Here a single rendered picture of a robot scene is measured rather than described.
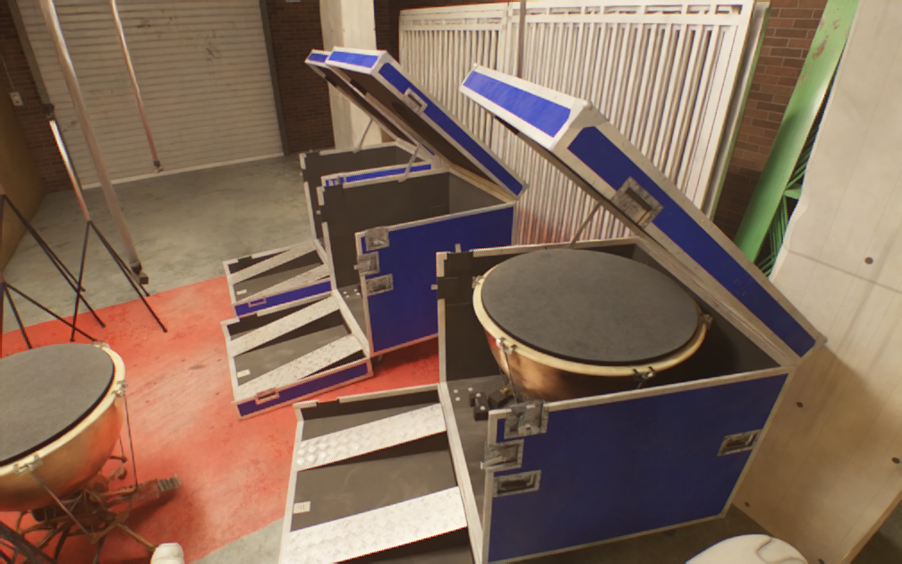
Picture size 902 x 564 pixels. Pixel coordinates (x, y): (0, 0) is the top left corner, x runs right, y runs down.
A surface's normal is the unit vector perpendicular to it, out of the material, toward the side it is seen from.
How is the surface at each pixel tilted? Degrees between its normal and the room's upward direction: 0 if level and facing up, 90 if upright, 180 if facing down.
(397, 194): 90
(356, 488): 2
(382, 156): 90
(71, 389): 0
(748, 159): 90
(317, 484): 2
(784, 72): 90
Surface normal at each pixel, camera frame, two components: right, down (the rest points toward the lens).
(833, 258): -0.85, 0.27
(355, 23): 0.53, 0.41
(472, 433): -0.01, -0.87
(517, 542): 0.17, 0.48
